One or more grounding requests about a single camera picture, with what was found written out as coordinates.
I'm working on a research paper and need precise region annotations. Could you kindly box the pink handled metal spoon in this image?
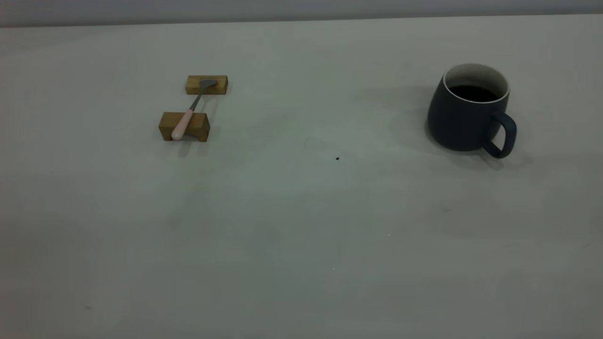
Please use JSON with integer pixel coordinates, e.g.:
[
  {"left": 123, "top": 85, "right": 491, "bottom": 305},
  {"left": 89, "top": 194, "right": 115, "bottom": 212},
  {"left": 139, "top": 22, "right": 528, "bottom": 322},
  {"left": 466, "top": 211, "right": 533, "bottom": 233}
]
[{"left": 171, "top": 78, "right": 219, "bottom": 141}]

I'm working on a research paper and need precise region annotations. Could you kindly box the dark grey ceramic mug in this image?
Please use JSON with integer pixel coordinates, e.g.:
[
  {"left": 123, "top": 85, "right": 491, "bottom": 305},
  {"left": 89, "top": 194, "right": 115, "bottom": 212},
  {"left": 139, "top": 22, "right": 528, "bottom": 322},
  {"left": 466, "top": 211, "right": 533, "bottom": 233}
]
[{"left": 426, "top": 63, "right": 517, "bottom": 159}]

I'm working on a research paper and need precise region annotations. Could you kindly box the arched wooden block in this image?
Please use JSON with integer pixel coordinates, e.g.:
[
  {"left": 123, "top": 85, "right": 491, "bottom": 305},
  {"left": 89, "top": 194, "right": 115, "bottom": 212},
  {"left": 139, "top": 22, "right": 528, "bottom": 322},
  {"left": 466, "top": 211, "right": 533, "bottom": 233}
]
[{"left": 158, "top": 112, "right": 210, "bottom": 142}]

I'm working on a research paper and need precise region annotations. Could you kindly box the flat wooden block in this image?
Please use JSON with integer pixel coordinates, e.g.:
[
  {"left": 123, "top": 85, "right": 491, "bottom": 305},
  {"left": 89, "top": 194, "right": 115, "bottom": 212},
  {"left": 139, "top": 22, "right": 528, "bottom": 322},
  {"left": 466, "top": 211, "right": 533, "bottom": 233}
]
[{"left": 185, "top": 75, "right": 228, "bottom": 95}]

